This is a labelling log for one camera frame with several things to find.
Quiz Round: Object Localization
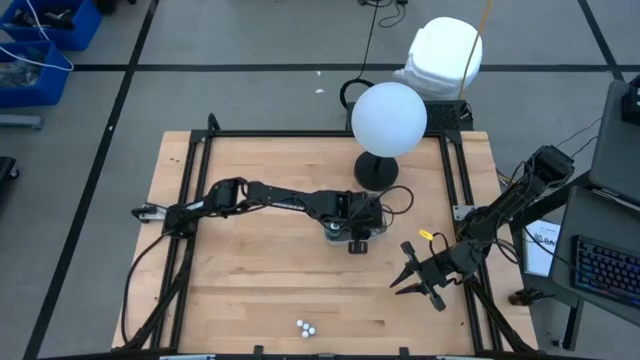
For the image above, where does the blue bin with plastic bags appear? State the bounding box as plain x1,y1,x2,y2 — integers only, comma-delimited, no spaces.
0,40,75,109

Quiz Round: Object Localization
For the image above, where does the white cable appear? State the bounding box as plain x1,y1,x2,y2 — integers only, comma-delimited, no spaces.
0,0,75,73

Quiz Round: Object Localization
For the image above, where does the black perforated computer case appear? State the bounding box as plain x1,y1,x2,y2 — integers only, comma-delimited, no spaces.
346,98,475,134

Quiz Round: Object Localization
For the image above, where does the white globe lamp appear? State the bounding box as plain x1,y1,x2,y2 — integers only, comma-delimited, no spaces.
351,82,429,192

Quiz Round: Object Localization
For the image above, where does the black coiled floor cable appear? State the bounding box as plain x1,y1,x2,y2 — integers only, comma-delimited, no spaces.
339,0,382,112

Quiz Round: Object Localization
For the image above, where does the black aluminium table frame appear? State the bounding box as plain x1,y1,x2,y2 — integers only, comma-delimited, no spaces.
112,112,540,360

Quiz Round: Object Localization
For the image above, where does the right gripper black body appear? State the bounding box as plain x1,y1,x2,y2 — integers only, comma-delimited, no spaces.
401,241,484,312

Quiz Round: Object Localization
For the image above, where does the yellow hanging cable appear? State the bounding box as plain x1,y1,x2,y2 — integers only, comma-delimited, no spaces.
457,0,495,101

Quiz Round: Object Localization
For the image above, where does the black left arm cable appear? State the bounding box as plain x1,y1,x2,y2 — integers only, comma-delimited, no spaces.
119,232,169,346

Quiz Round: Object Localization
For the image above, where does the brown and black clamp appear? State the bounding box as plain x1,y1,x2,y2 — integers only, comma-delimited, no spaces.
508,288,557,308

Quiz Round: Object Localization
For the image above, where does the grey desk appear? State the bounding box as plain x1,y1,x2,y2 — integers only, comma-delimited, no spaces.
548,184,640,329
588,79,640,204

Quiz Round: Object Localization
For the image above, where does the black cable bundle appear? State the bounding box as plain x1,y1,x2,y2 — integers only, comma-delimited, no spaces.
357,0,410,29

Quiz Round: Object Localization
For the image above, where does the white printed paper sheet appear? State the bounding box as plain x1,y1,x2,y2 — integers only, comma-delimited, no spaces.
522,218,562,278

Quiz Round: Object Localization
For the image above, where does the backlit black keyboard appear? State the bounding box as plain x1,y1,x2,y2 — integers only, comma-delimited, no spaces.
571,234,640,307

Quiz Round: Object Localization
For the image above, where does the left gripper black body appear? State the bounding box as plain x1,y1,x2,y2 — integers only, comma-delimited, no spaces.
339,189,386,255

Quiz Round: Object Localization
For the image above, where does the black desk device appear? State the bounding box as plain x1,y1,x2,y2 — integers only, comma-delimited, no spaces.
621,73,640,126

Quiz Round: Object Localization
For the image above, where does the grey metal bar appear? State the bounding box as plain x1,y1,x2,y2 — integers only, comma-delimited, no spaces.
0,114,44,131

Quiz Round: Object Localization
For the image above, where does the blue bin with black tools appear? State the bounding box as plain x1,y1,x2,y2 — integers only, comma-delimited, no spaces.
0,0,104,52

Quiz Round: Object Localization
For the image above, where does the grey plastic bin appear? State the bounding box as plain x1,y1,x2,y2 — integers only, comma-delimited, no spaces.
323,219,390,246

